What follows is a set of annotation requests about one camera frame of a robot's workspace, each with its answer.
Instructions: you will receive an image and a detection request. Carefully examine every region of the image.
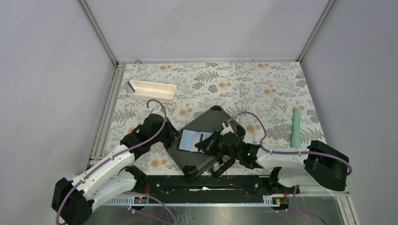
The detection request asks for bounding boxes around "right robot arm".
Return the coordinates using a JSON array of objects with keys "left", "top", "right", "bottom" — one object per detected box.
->
[{"left": 195, "top": 131, "right": 352, "bottom": 193}]

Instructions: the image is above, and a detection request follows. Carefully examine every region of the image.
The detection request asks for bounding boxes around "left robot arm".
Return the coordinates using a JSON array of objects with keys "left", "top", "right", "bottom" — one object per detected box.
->
[{"left": 51, "top": 114, "right": 180, "bottom": 225}]

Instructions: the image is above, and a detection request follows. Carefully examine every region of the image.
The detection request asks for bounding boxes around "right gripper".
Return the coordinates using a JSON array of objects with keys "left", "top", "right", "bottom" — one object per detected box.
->
[{"left": 195, "top": 130, "right": 241, "bottom": 160}]

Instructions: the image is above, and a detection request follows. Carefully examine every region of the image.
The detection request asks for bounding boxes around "floral tablecloth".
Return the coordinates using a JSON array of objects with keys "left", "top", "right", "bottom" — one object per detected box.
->
[{"left": 92, "top": 62, "right": 325, "bottom": 161}]

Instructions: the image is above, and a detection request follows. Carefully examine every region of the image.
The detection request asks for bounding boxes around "mint green tube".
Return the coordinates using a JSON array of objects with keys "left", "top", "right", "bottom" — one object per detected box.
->
[{"left": 290, "top": 108, "right": 301, "bottom": 148}]

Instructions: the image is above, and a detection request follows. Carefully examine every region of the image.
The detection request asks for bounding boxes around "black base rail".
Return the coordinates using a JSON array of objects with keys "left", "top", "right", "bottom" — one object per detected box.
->
[{"left": 116, "top": 174, "right": 299, "bottom": 205}]

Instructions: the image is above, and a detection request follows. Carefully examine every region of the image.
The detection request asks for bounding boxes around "dark grey hard case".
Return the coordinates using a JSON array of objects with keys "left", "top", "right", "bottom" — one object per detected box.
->
[{"left": 164, "top": 105, "right": 245, "bottom": 181}]

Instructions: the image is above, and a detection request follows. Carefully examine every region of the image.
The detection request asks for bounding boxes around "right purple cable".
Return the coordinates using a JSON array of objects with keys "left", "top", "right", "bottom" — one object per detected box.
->
[{"left": 228, "top": 111, "right": 353, "bottom": 176}]

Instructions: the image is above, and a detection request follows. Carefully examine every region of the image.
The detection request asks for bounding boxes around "white plastic tray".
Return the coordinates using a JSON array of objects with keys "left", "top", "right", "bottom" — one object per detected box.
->
[{"left": 124, "top": 80, "right": 176, "bottom": 104}]

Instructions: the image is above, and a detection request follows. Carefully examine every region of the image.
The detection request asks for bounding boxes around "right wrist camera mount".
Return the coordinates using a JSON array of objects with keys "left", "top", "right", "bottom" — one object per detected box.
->
[{"left": 221, "top": 121, "right": 234, "bottom": 135}]

